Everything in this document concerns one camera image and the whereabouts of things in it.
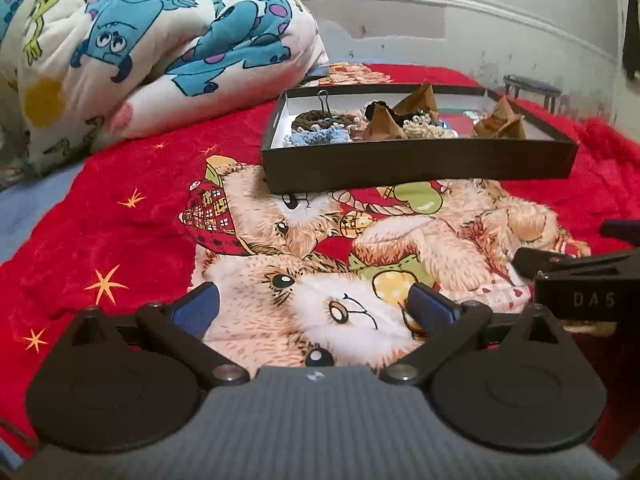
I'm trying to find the blue knitted scrunchie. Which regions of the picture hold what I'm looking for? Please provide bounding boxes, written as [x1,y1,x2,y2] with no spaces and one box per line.
[282,125,354,147]

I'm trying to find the brown knitted scrunchie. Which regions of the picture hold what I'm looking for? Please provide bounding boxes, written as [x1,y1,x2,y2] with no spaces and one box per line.
[291,108,359,131]

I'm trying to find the black fuzzy scrunchie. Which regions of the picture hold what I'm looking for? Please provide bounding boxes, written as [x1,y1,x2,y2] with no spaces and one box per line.
[363,100,401,121]

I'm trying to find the dark hanging clothes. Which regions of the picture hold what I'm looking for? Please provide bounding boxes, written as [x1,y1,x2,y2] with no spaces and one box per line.
[621,0,640,81]

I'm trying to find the cream knitted scrunchie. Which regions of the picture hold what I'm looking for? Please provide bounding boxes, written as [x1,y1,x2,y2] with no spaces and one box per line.
[400,112,459,140]

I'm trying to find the red teddy bear blanket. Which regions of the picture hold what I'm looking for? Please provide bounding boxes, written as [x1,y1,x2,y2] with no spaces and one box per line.
[0,62,640,462]

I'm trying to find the cartoon monster printed quilt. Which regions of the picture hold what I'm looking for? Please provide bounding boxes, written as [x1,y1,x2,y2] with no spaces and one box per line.
[0,0,331,191]

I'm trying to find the blue padded metal stool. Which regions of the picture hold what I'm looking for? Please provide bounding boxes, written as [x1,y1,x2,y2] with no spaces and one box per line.
[502,73,564,111]

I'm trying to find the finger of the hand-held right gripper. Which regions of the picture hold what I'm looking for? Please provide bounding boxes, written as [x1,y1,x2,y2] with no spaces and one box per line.
[512,246,640,282]
[599,219,640,239]

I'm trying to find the black shallow cardboard box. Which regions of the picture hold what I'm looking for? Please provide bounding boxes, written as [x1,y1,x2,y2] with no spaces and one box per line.
[260,82,580,195]

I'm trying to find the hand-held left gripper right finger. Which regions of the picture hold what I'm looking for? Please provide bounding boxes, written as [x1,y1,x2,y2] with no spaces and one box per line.
[379,281,569,387]

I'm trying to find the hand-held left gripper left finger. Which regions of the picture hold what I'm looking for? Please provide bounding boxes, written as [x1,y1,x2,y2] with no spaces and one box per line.
[65,281,251,389]

